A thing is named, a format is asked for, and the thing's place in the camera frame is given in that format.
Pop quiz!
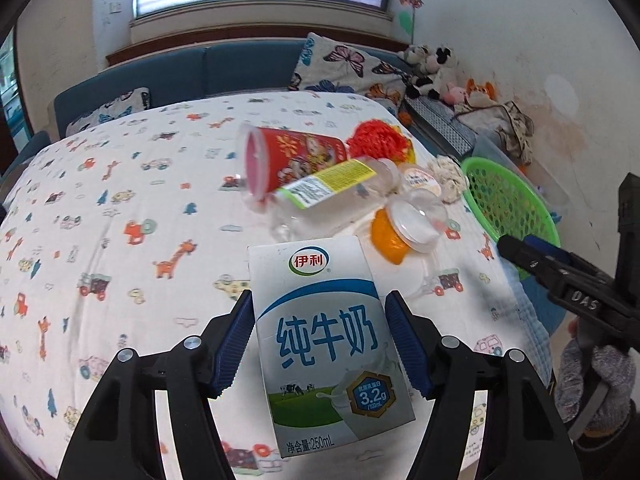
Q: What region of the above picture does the blue sofa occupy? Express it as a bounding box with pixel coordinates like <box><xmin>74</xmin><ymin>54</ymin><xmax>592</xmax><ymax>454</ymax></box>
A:
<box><xmin>0</xmin><ymin>40</ymin><xmax>571</xmax><ymax>341</ymax></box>

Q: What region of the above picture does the person's right forearm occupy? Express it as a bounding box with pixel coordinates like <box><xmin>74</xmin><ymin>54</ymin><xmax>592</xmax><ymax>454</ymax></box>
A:
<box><xmin>570</xmin><ymin>405</ymin><xmax>640</xmax><ymax>480</ymax></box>

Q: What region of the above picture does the black and white patterned cushion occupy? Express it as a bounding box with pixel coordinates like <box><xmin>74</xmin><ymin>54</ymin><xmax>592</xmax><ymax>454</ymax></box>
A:
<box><xmin>402</xmin><ymin>95</ymin><xmax>477</xmax><ymax>158</ymax></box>

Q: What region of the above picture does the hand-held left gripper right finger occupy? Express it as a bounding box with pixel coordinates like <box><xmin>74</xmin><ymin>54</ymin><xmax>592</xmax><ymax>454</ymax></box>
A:
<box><xmin>385</xmin><ymin>290</ymin><xmax>581</xmax><ymax>480</ymax></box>

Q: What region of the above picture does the white foam net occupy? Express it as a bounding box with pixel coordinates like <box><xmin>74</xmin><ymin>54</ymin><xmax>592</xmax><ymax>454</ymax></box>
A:
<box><xmin>431</xmin><ymin>156</ymin><xmax>471</xmax><ymax>203</ymax></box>

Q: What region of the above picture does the black and white cow plush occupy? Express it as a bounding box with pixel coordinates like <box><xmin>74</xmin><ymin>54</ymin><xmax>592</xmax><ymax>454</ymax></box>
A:
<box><xmin>405</xmin><ymin>46</ymin><xmax>455</xmax><ymax>101</ymax></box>

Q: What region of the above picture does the small printed pillow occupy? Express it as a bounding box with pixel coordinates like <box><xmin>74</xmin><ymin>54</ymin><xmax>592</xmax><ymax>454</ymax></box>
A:
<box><xmin>65</xmin><ymin>87</ymin><xmax>152</xmax><ymax>136</ymax></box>

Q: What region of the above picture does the person's right hand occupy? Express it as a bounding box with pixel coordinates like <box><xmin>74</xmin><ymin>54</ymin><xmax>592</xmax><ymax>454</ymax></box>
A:
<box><xmin>556</xmin><ymin>320</ymin><xmax>632</xmax><ymax>427</ymax></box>

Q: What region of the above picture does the clear plastic lidded cup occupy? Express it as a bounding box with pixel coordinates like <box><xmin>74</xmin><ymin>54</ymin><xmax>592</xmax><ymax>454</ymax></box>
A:
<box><xmin>387</xmin><ymin>192</ymin><xmax>448</xmax><ymax>253</ymax></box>

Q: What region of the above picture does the orange fox plush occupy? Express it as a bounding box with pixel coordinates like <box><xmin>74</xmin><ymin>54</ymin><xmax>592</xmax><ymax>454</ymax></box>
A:
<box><xmin>465</xmin><ymin>79</ymin><xmax>497</xmax><ymax>109</ymax></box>

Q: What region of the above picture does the butterfly print pillow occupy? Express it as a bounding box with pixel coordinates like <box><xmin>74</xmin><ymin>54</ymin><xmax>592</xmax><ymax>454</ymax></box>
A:
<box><xmin>289</xmin><ymin>32</ymin><xmax>416</xmax><ymax>106</ymax></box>

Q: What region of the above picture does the clear plastic bottle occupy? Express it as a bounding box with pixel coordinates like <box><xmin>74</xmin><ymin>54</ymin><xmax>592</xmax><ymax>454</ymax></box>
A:
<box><xmin>270</xmin><ymin>156</ymin><xmax>401</xmax><ymax>241</ymax></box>

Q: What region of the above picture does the wooden framed door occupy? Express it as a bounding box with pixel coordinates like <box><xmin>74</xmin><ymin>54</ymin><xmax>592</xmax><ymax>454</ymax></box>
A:
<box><xmin>0</xmin><ymin>30</ymin><xmax>23</xmax><ymax>161</ymax></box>

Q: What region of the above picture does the red mesh net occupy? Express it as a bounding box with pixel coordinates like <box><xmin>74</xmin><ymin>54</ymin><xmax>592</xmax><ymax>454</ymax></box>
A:
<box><xmin>346</xmin><ymin>119</ymin><xmax>413</xmax><ymax>163</ymax></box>

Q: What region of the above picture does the green plastic basket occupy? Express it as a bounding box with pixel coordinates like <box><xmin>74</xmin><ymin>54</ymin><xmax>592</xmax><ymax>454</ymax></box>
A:
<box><xmin>460</xmin><ymin>156</ymin><xmax>561</xmax><ymax>281</ymax></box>

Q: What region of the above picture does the red paper cup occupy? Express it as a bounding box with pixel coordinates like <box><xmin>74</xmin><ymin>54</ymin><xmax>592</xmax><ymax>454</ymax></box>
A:
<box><xmin>237</xmin><ymin>122</ymin><xmax>351</xmax><ymax>213</ymax></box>

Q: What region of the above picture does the white milk carton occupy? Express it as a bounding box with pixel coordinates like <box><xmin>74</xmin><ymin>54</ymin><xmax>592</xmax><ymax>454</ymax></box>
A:
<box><xmin>247</xmin><ymin>235</ymin><xmax>417</xmax><ymax>459</ymax></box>

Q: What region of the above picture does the grey plush toy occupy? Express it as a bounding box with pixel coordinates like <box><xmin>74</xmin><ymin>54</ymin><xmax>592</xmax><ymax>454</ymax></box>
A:
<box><xmin>404</xmin><ymin>44</ymin><xmax>432</xmax><ymax>67</ymax></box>

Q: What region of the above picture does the beige cloth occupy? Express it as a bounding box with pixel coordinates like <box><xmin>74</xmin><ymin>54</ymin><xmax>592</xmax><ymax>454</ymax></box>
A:
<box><xmin>452</xmin><ymin>100</ymin><xmax>535</xmax><ymax>166</ymax></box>

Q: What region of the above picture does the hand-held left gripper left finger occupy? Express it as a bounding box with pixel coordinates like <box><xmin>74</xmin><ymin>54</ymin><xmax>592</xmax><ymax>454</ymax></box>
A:
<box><xmin>57</xmin><ymin>289</ymin><xmax>259</xmax><ymax>480</ymax></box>

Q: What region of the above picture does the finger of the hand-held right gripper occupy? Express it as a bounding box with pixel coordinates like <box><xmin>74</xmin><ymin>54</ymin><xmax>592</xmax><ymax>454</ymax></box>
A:
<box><xmin>524</xmin><ymin>235</ymin><xmax>621</xmax><ymax>293</ymax></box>
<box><xmin>497</xmin><ymin>236</ymin><xmax>608</xmax><ymax>318</ymax></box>

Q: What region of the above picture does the small printed-lid plastic cup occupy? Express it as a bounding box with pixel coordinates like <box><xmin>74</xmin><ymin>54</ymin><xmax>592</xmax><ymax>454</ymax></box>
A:
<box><xmin>400</xmin><ymin>162</ymin><xmax>443</xmax><ymax>201</ymax></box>

